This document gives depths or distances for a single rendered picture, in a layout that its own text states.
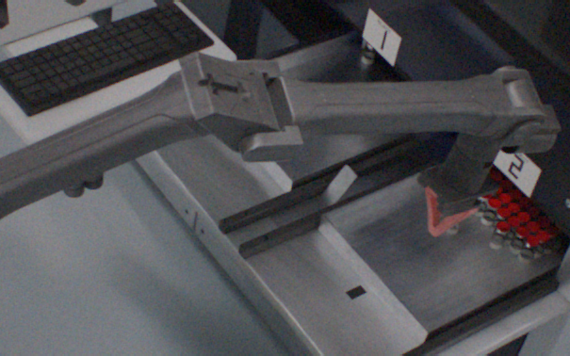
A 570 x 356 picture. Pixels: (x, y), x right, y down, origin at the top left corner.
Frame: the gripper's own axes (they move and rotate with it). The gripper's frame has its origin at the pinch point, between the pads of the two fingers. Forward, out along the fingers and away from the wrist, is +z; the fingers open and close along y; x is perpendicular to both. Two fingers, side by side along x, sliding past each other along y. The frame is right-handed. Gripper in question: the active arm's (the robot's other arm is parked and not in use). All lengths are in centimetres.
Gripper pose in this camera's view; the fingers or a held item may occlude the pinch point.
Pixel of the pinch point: (434, 229)
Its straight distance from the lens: 172.7
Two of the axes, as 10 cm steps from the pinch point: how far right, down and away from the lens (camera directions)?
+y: 7.6, -1.9, 6.2
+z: -2.9, 7.5, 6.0
